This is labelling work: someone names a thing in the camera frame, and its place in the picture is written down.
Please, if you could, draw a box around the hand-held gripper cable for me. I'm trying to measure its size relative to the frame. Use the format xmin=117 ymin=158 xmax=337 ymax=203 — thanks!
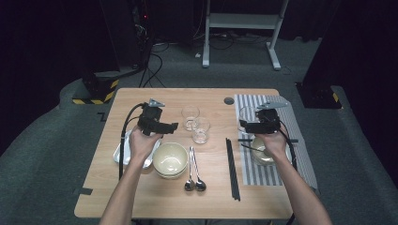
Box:
xmin=117 ymin=102 xmax=147 ymax=181
xmin=279 ymin=121 xmax=299 ymax=225

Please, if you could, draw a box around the right hand-held gripper cable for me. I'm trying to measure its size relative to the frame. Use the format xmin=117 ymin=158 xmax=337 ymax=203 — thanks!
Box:
xmin=279 ymin=121 xmax=299 ymax=225

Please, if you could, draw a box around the black stand with hazard stripes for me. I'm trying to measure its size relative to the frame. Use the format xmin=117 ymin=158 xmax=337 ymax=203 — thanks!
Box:
xmin=71 ymin=70 xmax=120 ymax=106
xmin=295 ymin=82 xmax=343 ymax=110

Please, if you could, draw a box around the cable bundle under desk frame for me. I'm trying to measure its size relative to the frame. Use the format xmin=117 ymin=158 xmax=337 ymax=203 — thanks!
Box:
xmin=193 ymin=29 xmax=270 ymax=51

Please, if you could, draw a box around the white metal desk frame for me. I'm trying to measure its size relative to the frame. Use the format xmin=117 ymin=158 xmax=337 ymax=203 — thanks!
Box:
xmin=202 ymin=0 xmax=290 ymax=71

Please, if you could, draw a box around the black equipment tower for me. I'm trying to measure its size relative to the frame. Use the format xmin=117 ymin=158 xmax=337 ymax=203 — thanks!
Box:
xmin=130 ymin=0 xmax=154 ymax=69

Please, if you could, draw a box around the person's left hand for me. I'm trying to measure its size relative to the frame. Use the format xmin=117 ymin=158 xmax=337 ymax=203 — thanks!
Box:
xmin=129 ymin=126 xmax=163 ymax=163

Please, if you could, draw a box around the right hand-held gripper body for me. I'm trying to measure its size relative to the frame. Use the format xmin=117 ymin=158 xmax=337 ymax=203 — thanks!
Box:
xmin=255 ymin=100 xmax=290 ymax=135

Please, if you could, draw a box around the grey striped placemat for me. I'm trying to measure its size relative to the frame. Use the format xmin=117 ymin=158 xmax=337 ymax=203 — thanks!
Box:
xmin=234 ymin=93 xmax=318 ymax=188

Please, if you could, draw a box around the white square tray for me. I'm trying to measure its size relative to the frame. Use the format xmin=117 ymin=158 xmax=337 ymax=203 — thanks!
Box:
xmin=113 ymin=129 xmax=162 ymax=170
xmin=250 ymin=137 xmax=295 ymax=167

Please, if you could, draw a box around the person's right hand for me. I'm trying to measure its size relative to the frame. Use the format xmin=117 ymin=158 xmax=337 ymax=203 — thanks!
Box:
xmin=254 ymin=129 xmax=289 ymax=162

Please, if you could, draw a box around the left hand-held gripper cable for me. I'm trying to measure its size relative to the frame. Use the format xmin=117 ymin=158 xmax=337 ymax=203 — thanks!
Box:
xmin=117 ymin=102 xmax=147 ymax=181

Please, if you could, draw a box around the cream ceramic bowl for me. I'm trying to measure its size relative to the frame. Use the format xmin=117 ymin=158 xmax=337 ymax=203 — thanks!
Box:
xmin=152 ymin=142 xmax=190 ymax=176
xmin=156 ymin=168 xmax=188 ymax=180
xmin=252 ymin=137 xmax=277 ymax=167

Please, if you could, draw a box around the black floor cable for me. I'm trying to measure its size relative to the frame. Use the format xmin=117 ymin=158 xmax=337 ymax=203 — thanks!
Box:
xmin=138 ymin=52 xmax=167 ymax=89

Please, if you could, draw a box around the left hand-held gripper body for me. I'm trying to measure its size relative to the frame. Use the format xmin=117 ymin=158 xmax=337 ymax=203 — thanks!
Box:
xmin=137 ymin=98 xmax=166 ymax=137

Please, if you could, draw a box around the bundle of black chopsticks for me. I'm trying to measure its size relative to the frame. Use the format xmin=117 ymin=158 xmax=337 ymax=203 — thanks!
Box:
xmin=224 ymin=138 xmax=241 ymax=202

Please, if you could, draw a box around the clear glass cup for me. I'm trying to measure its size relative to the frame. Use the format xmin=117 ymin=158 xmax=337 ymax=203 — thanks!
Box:
xmin=181 ymin=105 xmax=201 ymax=131
xmin=191 ymin=116 xmax=211 ymax=145
xmin=237 ymin=106 xmax=261 ymax=135

